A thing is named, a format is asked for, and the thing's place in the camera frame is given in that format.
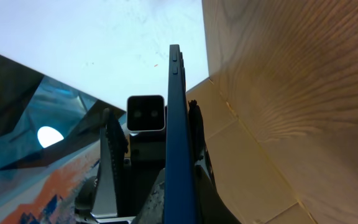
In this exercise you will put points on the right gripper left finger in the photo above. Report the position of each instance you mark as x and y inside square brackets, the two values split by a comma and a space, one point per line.
[152, 212]

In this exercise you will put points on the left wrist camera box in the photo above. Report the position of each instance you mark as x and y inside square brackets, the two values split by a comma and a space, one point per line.
[145, 113]

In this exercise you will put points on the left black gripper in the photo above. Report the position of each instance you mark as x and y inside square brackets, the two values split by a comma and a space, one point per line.
[147, 153]

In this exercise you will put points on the blue Samsung Galaxy smartphone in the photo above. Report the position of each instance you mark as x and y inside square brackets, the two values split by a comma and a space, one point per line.
[180, 193]

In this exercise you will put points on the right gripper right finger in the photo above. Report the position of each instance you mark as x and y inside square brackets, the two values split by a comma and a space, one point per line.
[212, 208]

